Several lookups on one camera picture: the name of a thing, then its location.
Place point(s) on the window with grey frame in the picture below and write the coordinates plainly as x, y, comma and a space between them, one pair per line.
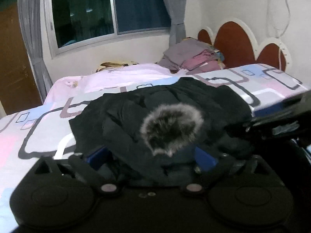
73, 24

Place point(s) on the yellow patterned pillow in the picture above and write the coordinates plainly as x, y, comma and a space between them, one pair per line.
113, 65

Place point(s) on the black hooded puffer jacket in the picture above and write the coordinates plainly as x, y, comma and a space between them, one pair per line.
151, 133

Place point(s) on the brown wooden door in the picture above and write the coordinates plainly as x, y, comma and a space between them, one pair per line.
18, 86

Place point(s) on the patterned bed sheet mattress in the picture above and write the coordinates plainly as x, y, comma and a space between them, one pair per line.
45, 131

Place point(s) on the pink blanket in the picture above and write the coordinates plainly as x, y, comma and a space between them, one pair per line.
71, 86

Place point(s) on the red white headboard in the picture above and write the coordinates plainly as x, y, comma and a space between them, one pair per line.
239, 46

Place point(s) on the grey curtain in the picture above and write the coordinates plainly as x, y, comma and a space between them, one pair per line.
176, 10
29, 13

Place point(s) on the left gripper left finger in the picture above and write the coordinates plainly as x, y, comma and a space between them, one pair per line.
93, 169

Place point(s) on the right grey curtain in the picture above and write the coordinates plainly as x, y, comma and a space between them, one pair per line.
176, 10

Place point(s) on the stack of folded clothes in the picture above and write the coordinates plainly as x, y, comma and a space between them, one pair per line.
193, 56

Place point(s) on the left grey curtain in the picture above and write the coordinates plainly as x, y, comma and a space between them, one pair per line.
29, 13

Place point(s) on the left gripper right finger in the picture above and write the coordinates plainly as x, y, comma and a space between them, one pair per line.
205, 162

